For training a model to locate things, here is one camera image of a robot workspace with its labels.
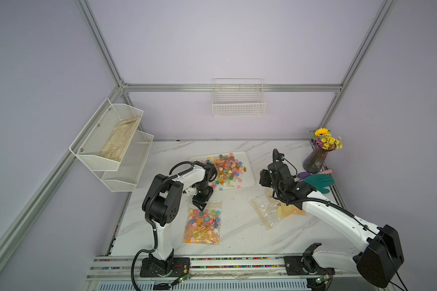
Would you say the lower white mesh shelf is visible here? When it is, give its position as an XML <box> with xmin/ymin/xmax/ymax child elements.
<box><xmin>101</xmin><ymin>130</ymin><xmax>154</xmax><ymax>192</ymax></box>

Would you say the white plastic tray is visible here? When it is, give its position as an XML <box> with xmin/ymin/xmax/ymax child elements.
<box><xmin>189</xmin><ymin>152</ymin><xmax>256</xmax><ymax>191</ymax></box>

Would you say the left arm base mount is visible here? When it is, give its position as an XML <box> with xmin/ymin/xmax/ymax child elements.
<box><xmin>138</xmin><ymin>253</ymin><xmax>191</xmax><ymax>278</ymax></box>

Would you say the upper white mesh shelf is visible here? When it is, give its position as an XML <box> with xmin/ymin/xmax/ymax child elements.
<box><xmin>69</xmin><ymin>99</ymin><xmax>144</xmax><ymax>172</ymax></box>

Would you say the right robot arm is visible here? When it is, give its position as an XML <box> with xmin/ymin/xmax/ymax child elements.
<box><xmin>259</xmin><ymin>160</ymin><xmax>404</xmax><ymax>288</ymax></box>

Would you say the large ziploc bag of candies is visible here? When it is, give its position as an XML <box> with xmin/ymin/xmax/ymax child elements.
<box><xmin>183</xmin><ymin>201</ymin><xmax>223</xmax><ymax>245</ymax></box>

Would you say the small ziploc bag of candies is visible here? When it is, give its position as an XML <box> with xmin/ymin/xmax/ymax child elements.
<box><xmin>277</xmin><ymin>203</ymin><xmax>306</xmax><ymax>218</ymax></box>

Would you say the yellow flower bouquet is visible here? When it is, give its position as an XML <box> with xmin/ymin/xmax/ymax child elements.
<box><xmin>311</xmin><ymin>128</ymin><xmax>343</xmax><ymax>151</ymax></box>

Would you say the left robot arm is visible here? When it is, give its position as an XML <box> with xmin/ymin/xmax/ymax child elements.
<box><xmin>142</xmin><ymin>161</ymin><xmax>218</xmax><ymax>263</ymax></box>

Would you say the beige cloth glove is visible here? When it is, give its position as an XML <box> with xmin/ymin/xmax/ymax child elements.
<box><xmin>99</xmin><ymin>117</ymin><xmax>141</xmax><ymax>162</ymax></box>

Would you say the white mesh shelf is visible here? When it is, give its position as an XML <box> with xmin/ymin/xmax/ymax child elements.
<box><xmin>101</xmin><ymin>130</ymin><xmax>154</xmax><ymax>192</ymax></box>
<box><xmin>69</xmin><ymin>99</ymin><xmax>144</xmax><ymax>172</ymax></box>

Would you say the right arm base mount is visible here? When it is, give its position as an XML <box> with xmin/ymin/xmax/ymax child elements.
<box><xmin>284</xmin><ymin>242</ymin><xmax>335</xmax><ymax>276</ymax></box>

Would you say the white wire wall basket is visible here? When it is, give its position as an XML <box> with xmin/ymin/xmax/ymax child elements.
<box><xmin>212</xmin><ymin>78</ymin><xmax>267</xmax><ymax>118</ymax></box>

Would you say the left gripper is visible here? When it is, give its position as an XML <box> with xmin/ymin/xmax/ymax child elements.
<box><xmin>192</xmin><ymin>182</ymin><xmax>212</xmax><ymax>212</ymax></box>

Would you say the poured candies pile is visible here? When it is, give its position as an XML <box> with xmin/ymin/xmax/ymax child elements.
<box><xmin>202</xmin><ymin>153</ymin><xmax>248</xmax><ymax>191</ymax></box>

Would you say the dark glass vase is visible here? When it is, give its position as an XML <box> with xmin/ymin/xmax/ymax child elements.
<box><xmin>303</xmin><ymin>147</ymin><xmax>330</xmax><ymax>173</ymax></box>

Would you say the purple pink object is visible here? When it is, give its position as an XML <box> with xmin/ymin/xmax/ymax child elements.
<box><xmin>297</xmin><ymin>169</ymin><xmax>333</xmax><ymax>180</ymax></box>

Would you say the green rubber glove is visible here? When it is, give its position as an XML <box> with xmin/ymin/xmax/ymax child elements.
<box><xmin>303</xmin><ymin>174</ymin><xmax>335</xmax><ymax>194</ymax></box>

